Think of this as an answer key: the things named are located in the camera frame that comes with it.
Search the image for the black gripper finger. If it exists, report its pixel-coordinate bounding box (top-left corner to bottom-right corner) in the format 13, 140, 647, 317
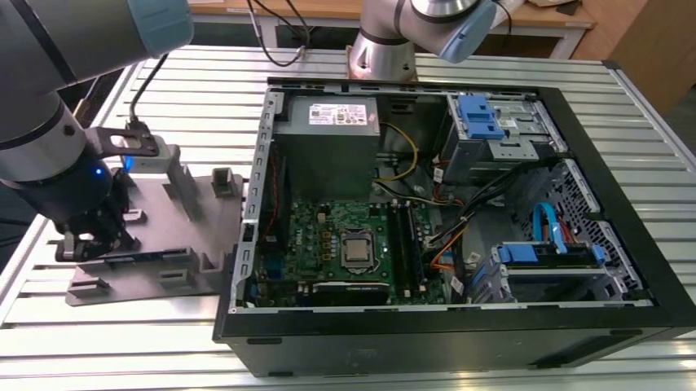
56, 229, 90, 262
80, 203, 143, 260

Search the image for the green RAM stick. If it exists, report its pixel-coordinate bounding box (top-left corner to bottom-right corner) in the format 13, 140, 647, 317
409, 206, 429, 292

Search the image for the gray parts rack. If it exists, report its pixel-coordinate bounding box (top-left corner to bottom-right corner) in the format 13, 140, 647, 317
64, 144, 249, 306

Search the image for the green motherboard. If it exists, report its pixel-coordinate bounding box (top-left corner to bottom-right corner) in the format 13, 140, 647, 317
254, 198, 469, 307

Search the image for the gray power supply unit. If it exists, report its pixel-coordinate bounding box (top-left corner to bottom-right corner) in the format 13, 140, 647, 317
273, 95, 382, 204

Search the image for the silver CPU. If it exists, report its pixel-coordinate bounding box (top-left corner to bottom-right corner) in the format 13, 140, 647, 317
342, 236, 373, 261

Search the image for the black graphics card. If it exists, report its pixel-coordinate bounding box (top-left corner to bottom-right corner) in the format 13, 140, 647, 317
310, 279, 392, 307

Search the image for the CPU socket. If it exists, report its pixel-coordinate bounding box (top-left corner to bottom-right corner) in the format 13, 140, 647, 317
337, 228, 381, 275

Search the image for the black open PC case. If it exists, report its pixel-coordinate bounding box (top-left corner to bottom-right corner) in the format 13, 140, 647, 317
210, 75, 684, 378

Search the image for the blue drive carrier latch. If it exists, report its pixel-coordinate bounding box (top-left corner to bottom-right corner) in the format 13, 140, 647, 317
458, 94, 508, 140

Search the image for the blue disk carrier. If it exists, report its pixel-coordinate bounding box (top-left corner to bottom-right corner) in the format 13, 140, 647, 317
500, 242, 592, 266

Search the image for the metal drive cage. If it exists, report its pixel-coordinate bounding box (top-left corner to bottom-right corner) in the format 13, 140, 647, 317
441, 91, 568, 185

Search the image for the brown wooden cabinet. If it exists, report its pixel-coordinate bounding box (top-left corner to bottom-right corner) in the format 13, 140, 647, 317
573, 0, 696, 121

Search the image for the gray wrist camera with bracket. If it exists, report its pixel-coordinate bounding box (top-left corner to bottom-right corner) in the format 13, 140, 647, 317
86, 125, 182, 173

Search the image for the black camera cable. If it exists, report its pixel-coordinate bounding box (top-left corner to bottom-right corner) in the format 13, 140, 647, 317
128, 0, 319, 125

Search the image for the red wire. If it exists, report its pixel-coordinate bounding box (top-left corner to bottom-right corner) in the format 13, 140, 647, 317
270, 158, 283, 241

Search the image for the yellow wire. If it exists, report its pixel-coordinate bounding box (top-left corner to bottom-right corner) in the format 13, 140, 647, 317
377, 121, 420, 182

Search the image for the orange wire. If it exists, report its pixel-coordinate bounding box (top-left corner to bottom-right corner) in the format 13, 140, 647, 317
429, 242, 465, 272

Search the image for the black cable bundle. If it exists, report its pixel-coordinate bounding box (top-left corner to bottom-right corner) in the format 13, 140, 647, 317
434, 160, 561, 245

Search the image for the blue SATA cable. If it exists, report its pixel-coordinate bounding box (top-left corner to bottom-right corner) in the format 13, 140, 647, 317
530, 202, 571, 256

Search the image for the wooden desk white frame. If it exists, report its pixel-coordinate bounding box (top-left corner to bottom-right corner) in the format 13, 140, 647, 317
184, 0, 597, 62

